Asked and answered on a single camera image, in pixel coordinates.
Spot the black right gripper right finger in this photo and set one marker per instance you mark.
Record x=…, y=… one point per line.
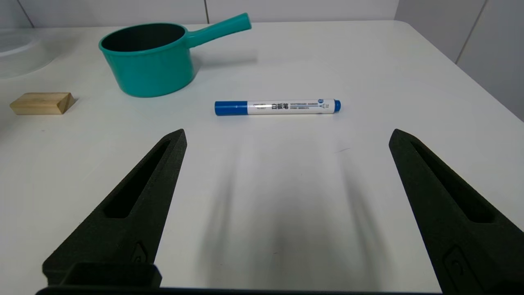
x=458, y=213

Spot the small wooden block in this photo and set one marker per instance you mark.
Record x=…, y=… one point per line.
x=41, y=103

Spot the blue whiteboard marker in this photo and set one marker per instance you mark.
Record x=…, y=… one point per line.
x=278, y=106

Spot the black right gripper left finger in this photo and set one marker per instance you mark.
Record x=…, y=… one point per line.
x=123, y=221

